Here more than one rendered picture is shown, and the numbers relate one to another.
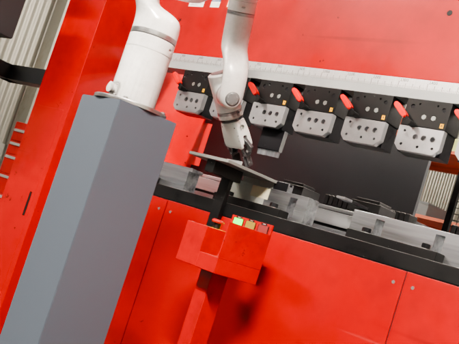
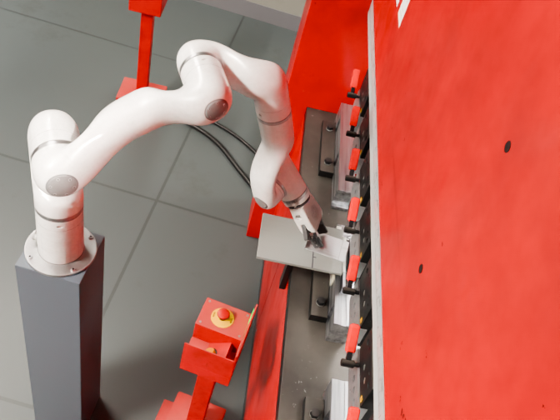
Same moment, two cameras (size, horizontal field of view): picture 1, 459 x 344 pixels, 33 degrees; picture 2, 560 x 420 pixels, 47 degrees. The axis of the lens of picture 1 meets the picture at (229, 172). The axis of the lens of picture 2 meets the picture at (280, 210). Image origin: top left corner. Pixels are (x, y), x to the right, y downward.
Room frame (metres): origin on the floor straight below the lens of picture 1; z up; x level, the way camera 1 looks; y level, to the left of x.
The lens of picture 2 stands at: (1.50, -0.79, 2.48)
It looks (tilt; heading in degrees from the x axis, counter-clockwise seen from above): 46 degrees down; 40
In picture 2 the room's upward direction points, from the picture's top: 18 degrees clockwise
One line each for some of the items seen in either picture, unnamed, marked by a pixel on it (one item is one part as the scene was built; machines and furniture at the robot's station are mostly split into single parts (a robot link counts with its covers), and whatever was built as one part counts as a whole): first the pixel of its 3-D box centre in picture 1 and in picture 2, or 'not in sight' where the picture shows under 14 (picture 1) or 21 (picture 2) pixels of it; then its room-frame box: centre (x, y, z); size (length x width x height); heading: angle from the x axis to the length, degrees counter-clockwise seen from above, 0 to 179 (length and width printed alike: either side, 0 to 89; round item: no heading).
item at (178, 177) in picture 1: (150, 170); (343, 153); (3.07, 0.30, 0.92); 0.50 x 0.06 x 0.10; 48
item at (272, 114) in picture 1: (276, 106); (373, 189); (2.71, -0.09, 1.26); 0.15 x 0.09 x 0.17; 48
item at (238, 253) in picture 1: (224, 242); (218, 336); (2.30, -0.05, 0.75); 0.20 x 0.16 x 0.18; 36
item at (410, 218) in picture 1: (368, 210); not in sight; (2.85, -0.53, 1.02); 0.37 x 0.06 x 0.04; 48
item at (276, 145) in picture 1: (271, 142); not in sight; (2.70, -0.11, 1.13); 0.10 x 0.02 x 0.10; 48
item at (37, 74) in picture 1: (14, 69); not in sight; (3.37, 1.03, 1.18); 0.40 x 0.24 x 0.07; 48
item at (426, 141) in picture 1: (428, 130); (377, 379); (2.31, -0.53, 1.26); 0.15 x 0.09 x 0.17; 48
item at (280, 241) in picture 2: (233, 167); (301, 243); (2.59, -0.01, 1.00); 0.26 x 0.18 x 0.01; 138
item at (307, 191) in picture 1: (287, 185); not in sight; (2.81, -0.21, 1.01); 0.26 x 0.12 x 0.05; 138
